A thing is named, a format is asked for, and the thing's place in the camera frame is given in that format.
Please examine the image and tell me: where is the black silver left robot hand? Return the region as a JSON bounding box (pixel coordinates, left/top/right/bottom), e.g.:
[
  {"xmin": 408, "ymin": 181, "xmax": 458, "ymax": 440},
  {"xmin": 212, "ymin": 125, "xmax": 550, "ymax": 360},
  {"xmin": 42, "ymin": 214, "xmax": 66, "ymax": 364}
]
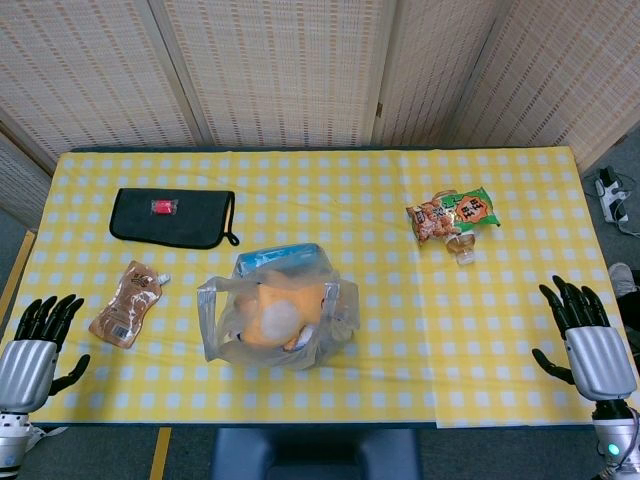
[{"xmin": 0, "ymin": 293, "xmax": 92, "ymax": 415}]

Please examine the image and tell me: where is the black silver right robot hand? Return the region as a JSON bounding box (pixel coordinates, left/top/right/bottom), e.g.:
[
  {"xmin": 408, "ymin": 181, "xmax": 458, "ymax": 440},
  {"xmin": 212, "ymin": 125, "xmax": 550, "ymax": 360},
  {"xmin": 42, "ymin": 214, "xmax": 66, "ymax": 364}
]
[{"xmin": 531, "ymin": 274, "xmax": 639, "ymax": 404}]

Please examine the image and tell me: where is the orange plush toy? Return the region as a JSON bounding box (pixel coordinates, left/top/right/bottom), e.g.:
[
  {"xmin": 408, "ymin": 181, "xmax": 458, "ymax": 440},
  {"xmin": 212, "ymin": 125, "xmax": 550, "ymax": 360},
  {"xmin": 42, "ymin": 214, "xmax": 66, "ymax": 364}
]
[{"xmin": 233, "ymin": 268, "xmax": 327, "ymax": 351}]

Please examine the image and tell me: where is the clear plastic bag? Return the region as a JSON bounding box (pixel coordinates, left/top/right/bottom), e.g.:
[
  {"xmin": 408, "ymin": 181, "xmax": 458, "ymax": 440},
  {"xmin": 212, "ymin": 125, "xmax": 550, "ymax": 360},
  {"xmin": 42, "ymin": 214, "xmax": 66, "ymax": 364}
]
[{"xmin": 196, "ymin": 243, "xmax": 361, "ymax": 372}]

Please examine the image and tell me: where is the blue soft pack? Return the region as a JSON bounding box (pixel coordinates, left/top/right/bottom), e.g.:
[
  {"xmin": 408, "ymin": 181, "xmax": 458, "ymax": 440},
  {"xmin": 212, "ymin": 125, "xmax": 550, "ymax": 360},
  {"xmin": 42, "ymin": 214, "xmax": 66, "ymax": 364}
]
[{"xmin": 235, "ymin": 243, "xmax": 324, "ymax": 279}]

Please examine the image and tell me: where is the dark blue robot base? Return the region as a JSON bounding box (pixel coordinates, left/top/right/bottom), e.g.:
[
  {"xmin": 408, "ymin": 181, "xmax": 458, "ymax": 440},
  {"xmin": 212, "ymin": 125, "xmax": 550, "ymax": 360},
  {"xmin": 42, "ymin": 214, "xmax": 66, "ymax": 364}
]
[{"xmin": 209, "ymin": 427, "xmax": 424, "ymax": 480}]

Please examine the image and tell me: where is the green orange snack packet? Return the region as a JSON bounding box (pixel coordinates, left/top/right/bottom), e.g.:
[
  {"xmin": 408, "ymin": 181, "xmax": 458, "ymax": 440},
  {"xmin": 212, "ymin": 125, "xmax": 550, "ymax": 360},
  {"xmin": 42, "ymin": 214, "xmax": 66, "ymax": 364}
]
[{"xmin": 405, "ymin": 186, "xmax": 502, "ymax": 247}]

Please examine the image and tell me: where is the grey shoe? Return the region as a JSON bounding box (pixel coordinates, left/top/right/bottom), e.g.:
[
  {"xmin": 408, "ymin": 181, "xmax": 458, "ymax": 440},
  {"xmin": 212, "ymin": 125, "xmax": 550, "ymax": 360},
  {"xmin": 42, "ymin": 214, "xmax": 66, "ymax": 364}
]
[{"xmin": 607, "ymin": 262, "xmax": 640, "ymax": 299}]

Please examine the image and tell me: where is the brown spout drink pouch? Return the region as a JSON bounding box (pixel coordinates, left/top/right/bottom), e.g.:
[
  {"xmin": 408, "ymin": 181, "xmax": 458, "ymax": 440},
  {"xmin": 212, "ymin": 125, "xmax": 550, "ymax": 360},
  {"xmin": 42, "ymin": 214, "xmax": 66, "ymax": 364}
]
[{"xmin": 88, "ymin": 259, "xmax": 174, "ymax": 350}]

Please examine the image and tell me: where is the yellow white checkered tablecloth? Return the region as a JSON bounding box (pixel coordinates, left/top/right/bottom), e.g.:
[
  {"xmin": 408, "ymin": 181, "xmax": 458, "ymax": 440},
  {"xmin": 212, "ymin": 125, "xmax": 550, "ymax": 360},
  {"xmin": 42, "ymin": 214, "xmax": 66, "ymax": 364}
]
[{"xmin": 0, "ymin": 146, "xmax": 640, "ymax": 430}]

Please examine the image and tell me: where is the white power strip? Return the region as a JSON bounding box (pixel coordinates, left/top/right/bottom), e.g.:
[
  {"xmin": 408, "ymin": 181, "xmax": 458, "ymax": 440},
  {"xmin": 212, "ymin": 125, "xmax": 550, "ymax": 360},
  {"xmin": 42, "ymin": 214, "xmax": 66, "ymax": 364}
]
[{"xmin": 593, "ymin": 167, "xmax": 630, "ymax": 224}]

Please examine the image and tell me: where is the tea bottle with white cap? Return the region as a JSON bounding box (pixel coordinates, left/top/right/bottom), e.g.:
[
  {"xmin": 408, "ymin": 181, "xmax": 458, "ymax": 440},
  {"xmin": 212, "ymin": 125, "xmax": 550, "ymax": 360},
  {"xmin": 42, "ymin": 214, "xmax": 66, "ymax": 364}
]
[{"xmin": 443, "ymin": 229, "xmax": 480, "ymax": 266}]

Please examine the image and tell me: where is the black zipper pouch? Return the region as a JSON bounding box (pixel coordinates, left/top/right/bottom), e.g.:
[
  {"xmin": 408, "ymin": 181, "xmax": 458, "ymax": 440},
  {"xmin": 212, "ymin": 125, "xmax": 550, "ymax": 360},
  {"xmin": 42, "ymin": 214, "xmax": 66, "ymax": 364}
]
[{"xmin": 108, "ymin": 187, "xmax": 241, "ymax": 250}]

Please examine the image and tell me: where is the woven folding screen panel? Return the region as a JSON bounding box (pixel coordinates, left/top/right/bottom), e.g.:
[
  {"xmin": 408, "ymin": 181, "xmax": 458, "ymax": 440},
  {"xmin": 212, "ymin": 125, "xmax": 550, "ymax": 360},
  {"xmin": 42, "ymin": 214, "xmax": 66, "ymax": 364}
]
[
  {"xmin": 149, "ymin": 0, "xmax": 399, "ymax": 149},
  {"xmin": 0, "ymin": 0, "xmax": 204, "ymax": 174},
  {"xmin": 372, "ymin": 0, "xmax": 516, "ymax": 147},
  {"xmin": 449, "ymin": 0, "xmax": 640, "ymax": 171}
]

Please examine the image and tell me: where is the white power cable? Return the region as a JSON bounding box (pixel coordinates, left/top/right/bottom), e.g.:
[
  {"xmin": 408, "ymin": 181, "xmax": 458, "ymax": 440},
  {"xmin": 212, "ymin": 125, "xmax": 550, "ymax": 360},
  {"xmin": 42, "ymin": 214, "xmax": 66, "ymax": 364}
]
[{"xmin": 615, "ymin": 172, "xmax": 640, "ymax": 237}]

